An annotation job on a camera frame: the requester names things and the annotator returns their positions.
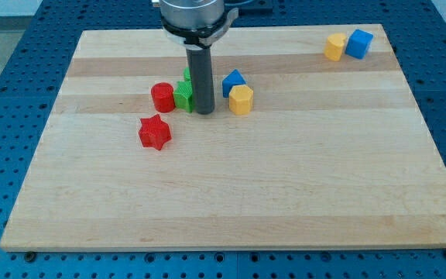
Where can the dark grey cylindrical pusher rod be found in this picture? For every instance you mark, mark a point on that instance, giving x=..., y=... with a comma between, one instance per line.
x=201, y=76

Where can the green circle block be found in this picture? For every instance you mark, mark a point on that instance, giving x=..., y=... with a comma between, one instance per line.
x=187, y=74

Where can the blue triangle block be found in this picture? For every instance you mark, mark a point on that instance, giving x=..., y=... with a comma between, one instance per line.
x=233, y=79

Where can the green star block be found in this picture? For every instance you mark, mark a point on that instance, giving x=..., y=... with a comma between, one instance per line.
x=183, y=96

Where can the red cylinder block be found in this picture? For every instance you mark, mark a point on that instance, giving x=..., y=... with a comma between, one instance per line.
x=162, y=96

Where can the yellow hexagon block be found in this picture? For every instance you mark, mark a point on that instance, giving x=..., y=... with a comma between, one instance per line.
x=241, y=99

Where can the red star block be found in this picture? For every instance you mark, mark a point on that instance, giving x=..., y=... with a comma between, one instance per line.
x=154, y=132

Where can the yellow heart block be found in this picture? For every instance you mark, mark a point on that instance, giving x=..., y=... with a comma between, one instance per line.
x=334, y=46

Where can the light wooden board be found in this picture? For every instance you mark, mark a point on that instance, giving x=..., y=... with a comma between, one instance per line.
x=333, y=155

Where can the blue cube block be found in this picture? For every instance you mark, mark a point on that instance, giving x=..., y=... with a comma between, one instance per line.
x=358, y=44

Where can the blue perforated metal base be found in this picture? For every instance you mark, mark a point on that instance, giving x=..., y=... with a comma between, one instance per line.
x=31, y=80

